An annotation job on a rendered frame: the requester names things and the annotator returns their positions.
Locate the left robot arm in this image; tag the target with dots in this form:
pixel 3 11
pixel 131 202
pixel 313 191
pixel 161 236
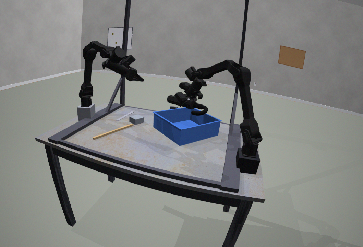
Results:
pixel 242 77

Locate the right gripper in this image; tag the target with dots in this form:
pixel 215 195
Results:
pixel 130 74

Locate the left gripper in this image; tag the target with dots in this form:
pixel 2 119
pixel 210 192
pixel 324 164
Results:
pixel 191 93

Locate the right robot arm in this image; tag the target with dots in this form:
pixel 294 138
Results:
pixel 114 55

